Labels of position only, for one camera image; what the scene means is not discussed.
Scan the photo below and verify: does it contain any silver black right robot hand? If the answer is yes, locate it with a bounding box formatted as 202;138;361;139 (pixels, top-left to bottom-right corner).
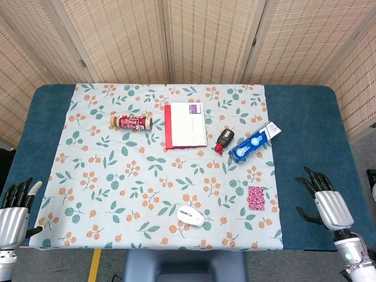
295;166;355;233

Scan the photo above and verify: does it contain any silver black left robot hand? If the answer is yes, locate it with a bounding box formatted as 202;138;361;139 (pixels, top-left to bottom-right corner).
0;177;44;252

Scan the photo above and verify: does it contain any magenta patterned card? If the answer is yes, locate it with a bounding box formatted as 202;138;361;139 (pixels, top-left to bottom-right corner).
248;186;266;212

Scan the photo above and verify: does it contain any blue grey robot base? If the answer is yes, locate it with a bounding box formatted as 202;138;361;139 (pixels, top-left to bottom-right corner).
123;249;249;282

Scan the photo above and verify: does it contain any white and black equipment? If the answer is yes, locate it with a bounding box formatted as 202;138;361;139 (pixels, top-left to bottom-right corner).
366;169;376;203

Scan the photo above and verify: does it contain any black object beside table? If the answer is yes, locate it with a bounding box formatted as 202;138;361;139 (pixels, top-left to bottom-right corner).
0;148;15;192

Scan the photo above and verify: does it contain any blue toothpaste box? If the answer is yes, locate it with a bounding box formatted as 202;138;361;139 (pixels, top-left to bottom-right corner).
228;121;282;164

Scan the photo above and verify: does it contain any floral leaf berry tablecloth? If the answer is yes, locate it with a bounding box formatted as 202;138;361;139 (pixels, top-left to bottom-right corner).
28;83;284;251

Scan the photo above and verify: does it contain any black bottle red cap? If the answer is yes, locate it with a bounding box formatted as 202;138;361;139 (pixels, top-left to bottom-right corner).
213;128;235;155

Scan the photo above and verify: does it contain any white computer mouse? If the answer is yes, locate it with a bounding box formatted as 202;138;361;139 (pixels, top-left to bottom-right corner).
176;204;206;227

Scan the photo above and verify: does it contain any brown drink bottle red label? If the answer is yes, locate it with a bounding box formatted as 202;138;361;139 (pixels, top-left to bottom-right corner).
109;115;154;132

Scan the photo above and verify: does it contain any white spiral notepad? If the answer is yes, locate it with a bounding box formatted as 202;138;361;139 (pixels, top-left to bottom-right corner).
170;102;209;148

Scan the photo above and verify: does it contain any red cover notebook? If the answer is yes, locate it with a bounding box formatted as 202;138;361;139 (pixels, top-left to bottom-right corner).
163;104;208;150

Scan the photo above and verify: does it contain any woven folding screen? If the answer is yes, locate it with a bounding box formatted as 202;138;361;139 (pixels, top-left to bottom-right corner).
0;0;376;147

